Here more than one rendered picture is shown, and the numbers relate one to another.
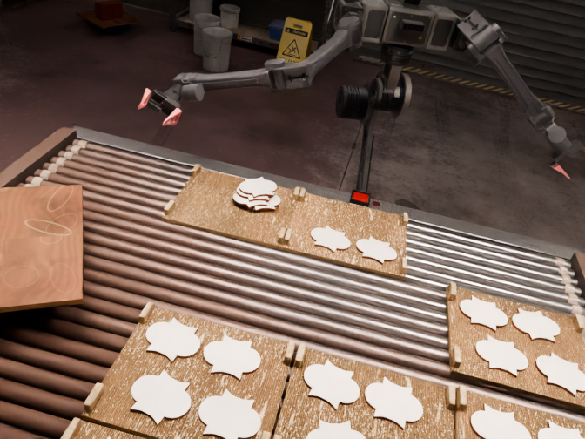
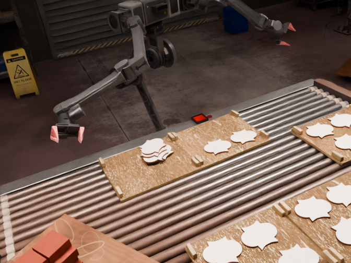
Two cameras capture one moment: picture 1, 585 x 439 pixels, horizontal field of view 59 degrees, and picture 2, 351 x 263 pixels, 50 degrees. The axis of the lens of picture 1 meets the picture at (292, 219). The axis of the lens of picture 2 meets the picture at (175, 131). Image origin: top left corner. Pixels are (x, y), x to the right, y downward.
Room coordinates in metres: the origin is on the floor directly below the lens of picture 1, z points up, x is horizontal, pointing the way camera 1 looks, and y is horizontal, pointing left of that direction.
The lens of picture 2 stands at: (0.11, 0.75, 2.04)
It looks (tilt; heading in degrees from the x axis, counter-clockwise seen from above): 32 degrees down; 333
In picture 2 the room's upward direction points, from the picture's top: 8 degrees counter-clockwise
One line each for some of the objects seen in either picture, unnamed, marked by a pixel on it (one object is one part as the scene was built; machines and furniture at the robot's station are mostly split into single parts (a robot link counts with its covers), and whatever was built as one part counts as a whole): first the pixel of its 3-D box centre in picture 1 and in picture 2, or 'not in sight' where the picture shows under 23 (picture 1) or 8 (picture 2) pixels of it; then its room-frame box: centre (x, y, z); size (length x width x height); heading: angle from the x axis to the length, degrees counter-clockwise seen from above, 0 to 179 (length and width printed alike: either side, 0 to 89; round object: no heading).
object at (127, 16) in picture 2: (352, 24); (129, 22); (2.14, -0.09, 1.45); 0.09 x 0.08 x 0.12; 102
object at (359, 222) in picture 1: (348, 232); (219, 138); (1.48, -0.20, 0.93); 0.41 x 0.35 x 0.02; 85
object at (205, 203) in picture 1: (235, 205); (148, 165); (1.51, 0.21, 0.93); 0.41 x 0.35 x 0.02; 85
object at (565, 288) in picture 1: (305, 225); (191, 151); (1.51, -0.05, 0.90); 1.95 x 0.05 x 0.05; 84
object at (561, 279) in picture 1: (307, 217); (187, 146); (1.56, -0.05, 0.90); 1.95 x 0.05 x 0.05; 84
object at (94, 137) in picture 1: (314, 196); (174, 134); (1.73, -0.07, 0.89); 2.08 x 0.08 x 0.06; 84
